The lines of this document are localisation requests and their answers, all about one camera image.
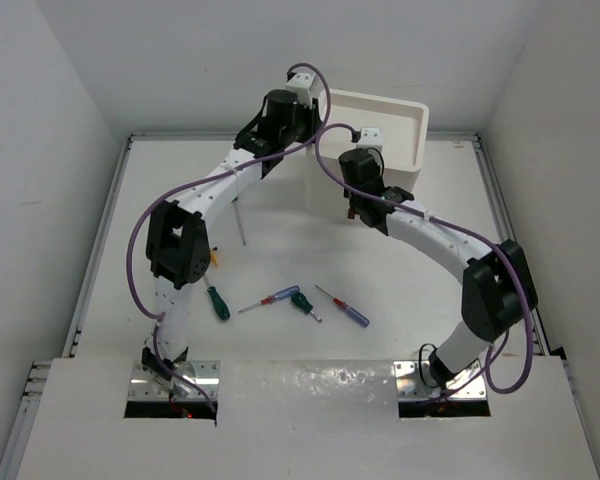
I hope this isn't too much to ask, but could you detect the white drawer container box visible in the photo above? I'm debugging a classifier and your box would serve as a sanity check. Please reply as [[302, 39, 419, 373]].
[[305, 89, 429, 220]]

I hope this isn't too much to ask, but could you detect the blue red screwdriver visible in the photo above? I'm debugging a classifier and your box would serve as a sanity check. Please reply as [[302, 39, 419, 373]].
[[238, 285, 300, 314], [315, 284, 370, 328]]

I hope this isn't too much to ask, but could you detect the short green stubby screwdriver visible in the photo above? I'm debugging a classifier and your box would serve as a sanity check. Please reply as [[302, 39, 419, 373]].
[[291, 291, 322, 323]]

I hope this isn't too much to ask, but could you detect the long green handled screwdriver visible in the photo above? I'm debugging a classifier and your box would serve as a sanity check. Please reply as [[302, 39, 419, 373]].
[[203, 275, 231, 322]]

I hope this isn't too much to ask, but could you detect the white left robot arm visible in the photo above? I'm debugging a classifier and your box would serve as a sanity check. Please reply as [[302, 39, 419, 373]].
[[142, 88, 324, 382]]

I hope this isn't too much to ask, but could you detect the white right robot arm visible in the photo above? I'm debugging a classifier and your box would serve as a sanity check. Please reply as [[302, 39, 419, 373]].
[[338, 148, 538, 388]]

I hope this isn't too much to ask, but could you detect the white front cover board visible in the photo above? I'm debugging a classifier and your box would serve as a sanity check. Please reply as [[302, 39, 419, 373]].
[[18, 358, 597, 479]]

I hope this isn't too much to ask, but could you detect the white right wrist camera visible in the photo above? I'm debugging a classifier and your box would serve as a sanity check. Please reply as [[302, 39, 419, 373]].
[[357, 127, 384, 151]]

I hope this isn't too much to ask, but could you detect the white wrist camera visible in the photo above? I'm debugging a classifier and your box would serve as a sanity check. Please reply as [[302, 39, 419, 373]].
[[357, 127, 384, 151], [285, 72, 315, 95]]

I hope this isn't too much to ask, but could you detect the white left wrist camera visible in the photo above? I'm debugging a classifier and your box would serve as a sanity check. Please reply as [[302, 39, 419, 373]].
[[285, 72, 315, 95]]

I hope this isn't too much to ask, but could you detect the yellow handled small tool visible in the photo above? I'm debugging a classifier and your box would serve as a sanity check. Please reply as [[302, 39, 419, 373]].
[[210, 246, 219, 268]]

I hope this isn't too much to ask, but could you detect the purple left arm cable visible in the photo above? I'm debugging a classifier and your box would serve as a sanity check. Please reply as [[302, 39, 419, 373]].
[[125, 62, 332, 416]]

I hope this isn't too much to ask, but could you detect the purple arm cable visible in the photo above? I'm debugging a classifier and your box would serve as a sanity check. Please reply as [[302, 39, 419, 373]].
[[125, 62, 332, 416], [315, 123, 531, 399]]

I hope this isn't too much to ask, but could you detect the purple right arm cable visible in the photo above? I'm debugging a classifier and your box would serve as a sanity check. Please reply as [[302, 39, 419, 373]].
[[315, 123, 531, 399]]

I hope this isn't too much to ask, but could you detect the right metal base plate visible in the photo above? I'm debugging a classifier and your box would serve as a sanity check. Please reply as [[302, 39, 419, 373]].
[[393, 359, 488, 402]]

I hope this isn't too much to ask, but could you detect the metal base plate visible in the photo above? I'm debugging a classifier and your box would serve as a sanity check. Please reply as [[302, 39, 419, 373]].
[[127, 360, 220, 402], [393, 359, 488, 402]]

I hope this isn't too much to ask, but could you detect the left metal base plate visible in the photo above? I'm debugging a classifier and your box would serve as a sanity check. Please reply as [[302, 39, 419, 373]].
[[127, 360, 220, 402]]

